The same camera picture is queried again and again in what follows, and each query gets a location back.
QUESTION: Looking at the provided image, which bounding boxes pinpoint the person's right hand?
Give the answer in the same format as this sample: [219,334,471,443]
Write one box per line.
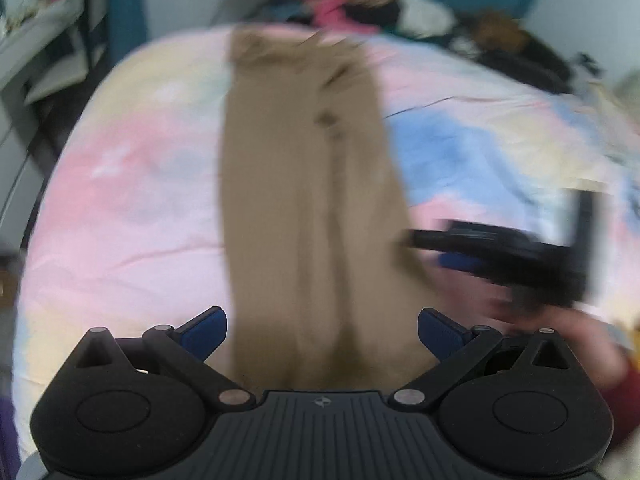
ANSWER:
[484,299,630,390]

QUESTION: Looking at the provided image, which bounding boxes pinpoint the black sofa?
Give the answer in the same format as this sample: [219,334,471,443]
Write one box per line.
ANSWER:
[449,10,573,94]

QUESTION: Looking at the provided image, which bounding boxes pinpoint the white dressing table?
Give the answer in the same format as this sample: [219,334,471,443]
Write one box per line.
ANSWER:
[1,0,81,115]

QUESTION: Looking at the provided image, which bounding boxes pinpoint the black and white chair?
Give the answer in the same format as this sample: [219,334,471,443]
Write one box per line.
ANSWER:
[25,0,110,105]

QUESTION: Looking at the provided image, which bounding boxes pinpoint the white garment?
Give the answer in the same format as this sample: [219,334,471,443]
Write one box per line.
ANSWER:
[398,0,457,39]

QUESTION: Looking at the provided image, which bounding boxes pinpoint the tan trousers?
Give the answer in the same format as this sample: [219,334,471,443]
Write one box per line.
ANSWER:
[220,29,437,392]

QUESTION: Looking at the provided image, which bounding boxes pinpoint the pink garment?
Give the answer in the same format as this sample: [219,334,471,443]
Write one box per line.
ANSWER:
[304,0,400,35]

